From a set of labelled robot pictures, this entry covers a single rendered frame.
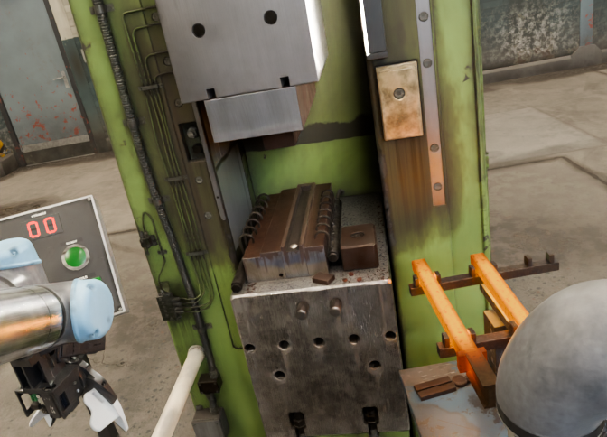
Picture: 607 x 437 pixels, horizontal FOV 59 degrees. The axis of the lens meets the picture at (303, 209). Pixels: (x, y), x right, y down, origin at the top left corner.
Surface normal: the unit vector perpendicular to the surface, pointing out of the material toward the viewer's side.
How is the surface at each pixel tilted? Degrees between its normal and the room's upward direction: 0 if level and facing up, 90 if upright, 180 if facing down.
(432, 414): 0
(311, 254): 90
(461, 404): 0
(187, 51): 90
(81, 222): 60
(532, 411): 89
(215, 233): 90
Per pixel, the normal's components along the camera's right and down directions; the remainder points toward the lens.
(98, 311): 0.98, -0.11
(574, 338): -0.70, -0.33
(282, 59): -0.09, 0.40
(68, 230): 0.21, -0.19
